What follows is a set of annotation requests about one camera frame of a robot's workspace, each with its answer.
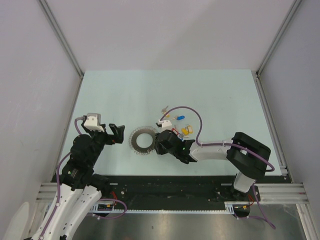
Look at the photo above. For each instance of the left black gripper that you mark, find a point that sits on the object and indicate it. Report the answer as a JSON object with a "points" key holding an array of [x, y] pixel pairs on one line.
{"points": [[118, 133]]}

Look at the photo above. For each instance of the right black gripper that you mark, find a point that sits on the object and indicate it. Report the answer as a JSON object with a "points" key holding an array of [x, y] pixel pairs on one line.
{"points": [[158, 147]]}

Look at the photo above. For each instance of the metal ring key organizer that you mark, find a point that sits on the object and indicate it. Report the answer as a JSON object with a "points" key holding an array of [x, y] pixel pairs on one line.
{"points": [[142, 140]]}

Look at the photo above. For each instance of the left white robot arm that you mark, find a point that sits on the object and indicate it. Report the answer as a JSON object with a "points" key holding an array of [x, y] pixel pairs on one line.
{"points": [[78, 187]]}

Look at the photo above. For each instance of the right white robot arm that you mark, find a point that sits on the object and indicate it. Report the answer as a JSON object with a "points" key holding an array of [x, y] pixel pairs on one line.
{"points": [[249, 156]]}

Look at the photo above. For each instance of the red tag key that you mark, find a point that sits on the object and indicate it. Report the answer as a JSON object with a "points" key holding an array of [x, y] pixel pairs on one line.
{"points": [[175, 131]]}

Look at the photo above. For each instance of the yellow tag key left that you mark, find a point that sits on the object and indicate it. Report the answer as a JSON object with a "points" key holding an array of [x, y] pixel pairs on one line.
{"points": [[184, 131]]}

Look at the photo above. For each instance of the yellow tag key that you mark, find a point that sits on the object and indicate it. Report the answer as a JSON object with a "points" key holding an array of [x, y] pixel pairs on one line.
{"points": [[184, 131], [164, 111], [189, 129]]}

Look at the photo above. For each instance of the yellow tag key right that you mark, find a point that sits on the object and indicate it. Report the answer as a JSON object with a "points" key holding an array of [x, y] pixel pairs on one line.
{"points": [[189, 129]]}

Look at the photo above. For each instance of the blue tag key far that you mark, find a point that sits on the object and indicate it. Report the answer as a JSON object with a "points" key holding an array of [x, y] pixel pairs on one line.
{"points": [[178, 117]]}

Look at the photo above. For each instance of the yellow tag key far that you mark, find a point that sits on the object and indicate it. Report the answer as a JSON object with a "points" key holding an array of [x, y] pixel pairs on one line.
{"points": [[164, 111]]}

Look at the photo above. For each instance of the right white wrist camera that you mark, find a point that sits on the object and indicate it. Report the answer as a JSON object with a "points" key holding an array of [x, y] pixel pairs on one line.
{"points": [[164, 124]]}

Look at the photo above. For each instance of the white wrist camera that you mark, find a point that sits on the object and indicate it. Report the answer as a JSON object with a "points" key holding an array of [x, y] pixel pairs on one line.
{"points": [[164, 124], [92, 122]]}

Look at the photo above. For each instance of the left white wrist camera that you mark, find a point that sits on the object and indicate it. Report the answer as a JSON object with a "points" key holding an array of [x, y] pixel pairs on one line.
{"points": [[92, 122]]}

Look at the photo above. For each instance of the grey slotted cable duct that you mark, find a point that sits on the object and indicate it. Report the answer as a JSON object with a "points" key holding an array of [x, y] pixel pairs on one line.
{"points": [[227, 209]]}

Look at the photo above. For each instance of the left aluminium rail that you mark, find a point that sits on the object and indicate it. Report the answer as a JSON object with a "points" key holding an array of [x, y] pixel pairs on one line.
{"points": [[47, 192]]}

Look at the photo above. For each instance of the aluminium rail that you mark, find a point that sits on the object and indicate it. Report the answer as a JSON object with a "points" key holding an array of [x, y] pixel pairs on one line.
{"points": [[47, 192], [287, 192]]}

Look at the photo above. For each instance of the left aluminium frame post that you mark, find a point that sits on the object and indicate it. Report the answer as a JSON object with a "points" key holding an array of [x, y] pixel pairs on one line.
{"points": [[48, 13]]}

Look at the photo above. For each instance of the aluminium frame post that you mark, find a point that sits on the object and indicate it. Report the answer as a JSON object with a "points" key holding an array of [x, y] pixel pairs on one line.
{"points": [[294, 8], [48, 13]]}

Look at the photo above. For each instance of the right aluminium rail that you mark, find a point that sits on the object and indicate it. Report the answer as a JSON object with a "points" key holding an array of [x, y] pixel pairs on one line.
{"points": [[287, 192]]}

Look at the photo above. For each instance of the right aluminium frame post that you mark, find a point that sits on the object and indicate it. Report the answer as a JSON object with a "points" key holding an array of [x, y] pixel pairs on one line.
{"points": [[294, 8]]}

